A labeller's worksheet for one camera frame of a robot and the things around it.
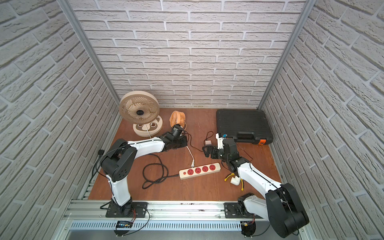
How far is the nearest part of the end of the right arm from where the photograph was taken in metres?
0.67

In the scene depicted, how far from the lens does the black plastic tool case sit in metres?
0.97

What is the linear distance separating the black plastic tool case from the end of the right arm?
9.0 inches
